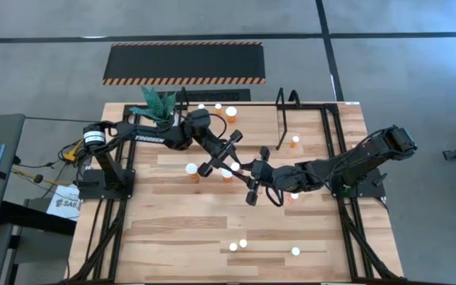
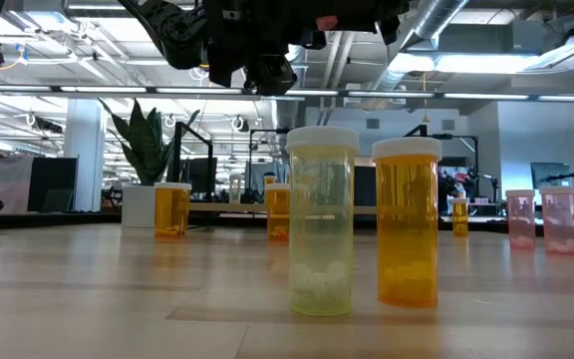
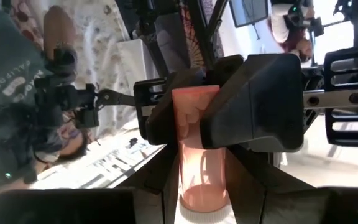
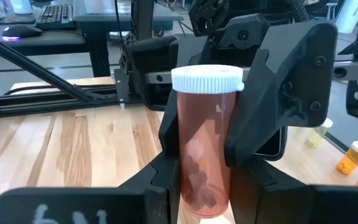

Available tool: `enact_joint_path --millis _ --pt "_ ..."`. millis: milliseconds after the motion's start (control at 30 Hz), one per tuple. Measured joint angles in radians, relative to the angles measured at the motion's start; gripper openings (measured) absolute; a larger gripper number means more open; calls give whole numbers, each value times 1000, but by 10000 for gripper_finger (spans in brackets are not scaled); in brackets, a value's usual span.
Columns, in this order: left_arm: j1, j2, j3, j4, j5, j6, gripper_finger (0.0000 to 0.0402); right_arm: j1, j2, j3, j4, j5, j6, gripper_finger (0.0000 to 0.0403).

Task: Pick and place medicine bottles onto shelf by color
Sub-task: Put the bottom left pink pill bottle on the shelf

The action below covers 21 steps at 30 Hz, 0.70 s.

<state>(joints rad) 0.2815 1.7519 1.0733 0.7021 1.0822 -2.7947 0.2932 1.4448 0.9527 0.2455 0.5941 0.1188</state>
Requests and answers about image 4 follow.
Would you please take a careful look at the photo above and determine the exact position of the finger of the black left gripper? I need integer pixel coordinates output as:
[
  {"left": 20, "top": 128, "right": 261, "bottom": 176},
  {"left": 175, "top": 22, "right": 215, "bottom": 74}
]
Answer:
[
  {"left": 224, "top": 20, "right": 338, "bottom": 167},
  {"left": 158, "top": 90, "right": 180, "bottom": 156}
]

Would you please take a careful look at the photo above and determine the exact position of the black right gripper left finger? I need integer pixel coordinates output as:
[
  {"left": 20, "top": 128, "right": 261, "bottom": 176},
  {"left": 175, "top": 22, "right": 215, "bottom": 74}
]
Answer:
[{"left": 0, "top": 152, "right": 180, "bottom": 224}]

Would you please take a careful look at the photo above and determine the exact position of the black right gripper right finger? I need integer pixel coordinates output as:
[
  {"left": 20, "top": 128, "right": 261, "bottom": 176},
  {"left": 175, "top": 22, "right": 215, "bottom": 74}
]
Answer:
[{"left": 229, "top": 154, "right": 358, "bottom": 224}]

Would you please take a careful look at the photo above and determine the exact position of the small pink medicine bottle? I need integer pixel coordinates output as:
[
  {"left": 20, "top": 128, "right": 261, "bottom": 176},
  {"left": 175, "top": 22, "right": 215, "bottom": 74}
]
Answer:
[{"left": 170, "top": 64, "right": 245, "bottom": 219}]

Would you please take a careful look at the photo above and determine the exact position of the small yellow-green medicine bottle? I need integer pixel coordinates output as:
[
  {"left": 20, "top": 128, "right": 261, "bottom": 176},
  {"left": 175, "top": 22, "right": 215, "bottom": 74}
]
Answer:
[{"left": 305, "top": 117, "right": 334, "bottom": 149}]

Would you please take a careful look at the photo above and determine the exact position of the small orange medicine bottle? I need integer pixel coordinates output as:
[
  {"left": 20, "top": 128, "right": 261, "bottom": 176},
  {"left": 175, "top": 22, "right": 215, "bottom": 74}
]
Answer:
[{"left": 335, "top": 140, "right": 358, "bottom": 175}]

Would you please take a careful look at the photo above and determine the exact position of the dark office desk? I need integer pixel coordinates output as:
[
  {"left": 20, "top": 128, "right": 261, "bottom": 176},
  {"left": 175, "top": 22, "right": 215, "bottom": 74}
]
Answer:
[{"left": 0, "top": 0, "right": 185, "bottom": 78}]

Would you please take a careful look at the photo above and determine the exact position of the black keyboard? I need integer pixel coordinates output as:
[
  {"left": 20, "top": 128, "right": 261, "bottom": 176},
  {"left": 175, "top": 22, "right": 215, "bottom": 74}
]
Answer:
[{"left": 35, "top": 2, "right": 74, "bottom": 31}]

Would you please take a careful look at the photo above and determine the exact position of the black computer mouse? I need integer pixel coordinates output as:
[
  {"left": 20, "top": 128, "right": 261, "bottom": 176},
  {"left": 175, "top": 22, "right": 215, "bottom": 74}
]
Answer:
[{"left": 1, "top": 24, "right": 43, "bottom": 42}]

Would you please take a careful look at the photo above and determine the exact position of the white cup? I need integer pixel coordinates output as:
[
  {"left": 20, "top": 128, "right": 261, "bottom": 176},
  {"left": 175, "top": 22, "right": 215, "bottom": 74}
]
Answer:
[{"left": 9, "top": 0, "right": 34, "bottom": 16}]

